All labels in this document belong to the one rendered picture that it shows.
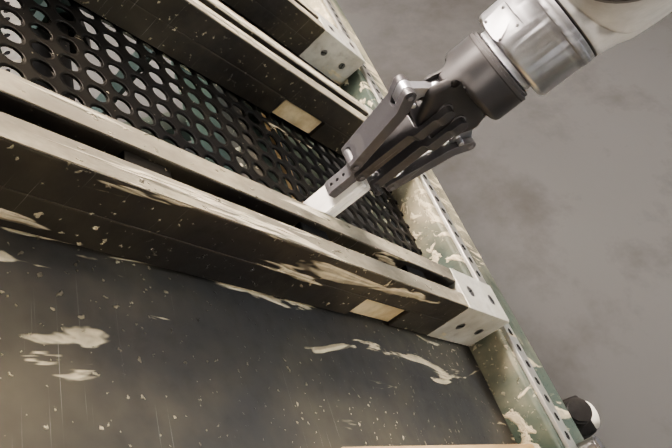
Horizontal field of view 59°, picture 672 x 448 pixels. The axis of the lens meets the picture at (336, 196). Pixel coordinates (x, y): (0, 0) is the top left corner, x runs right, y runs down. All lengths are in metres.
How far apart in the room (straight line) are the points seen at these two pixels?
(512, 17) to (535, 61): 0.04
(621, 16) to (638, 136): 2.11
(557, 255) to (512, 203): 0.24
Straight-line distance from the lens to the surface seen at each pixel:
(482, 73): 0.52
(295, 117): 0.85
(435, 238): 0.97
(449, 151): 0.59
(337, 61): 1.17
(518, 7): 0.52
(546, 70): 0.52
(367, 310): 0.67
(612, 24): 0.51
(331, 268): 0.56
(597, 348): 2.00
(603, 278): 2.13
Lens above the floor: 1.70
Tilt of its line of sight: 53 degrees down
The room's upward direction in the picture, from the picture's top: straight up
